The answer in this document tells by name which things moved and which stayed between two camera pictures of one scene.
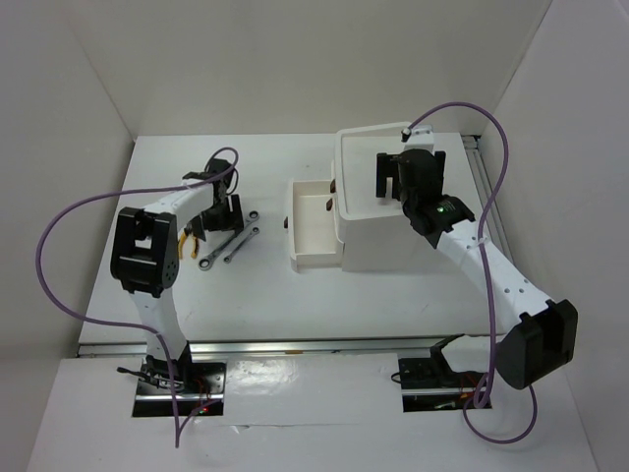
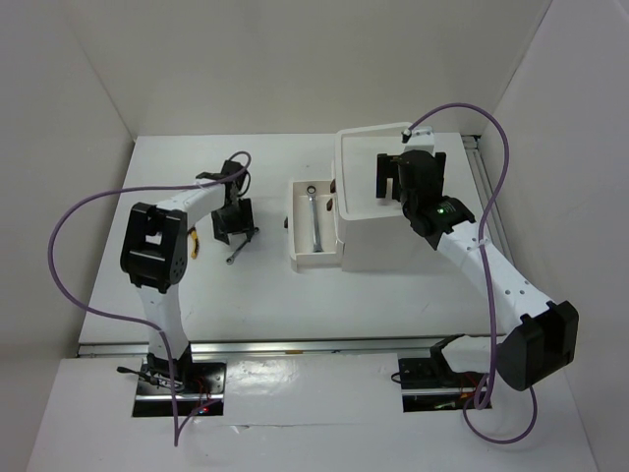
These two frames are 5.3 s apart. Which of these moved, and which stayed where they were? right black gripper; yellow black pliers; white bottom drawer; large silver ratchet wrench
Moved: large silver ratchet wrench
Stayed: white bottom drawer; right black gripper; yellow black pliers
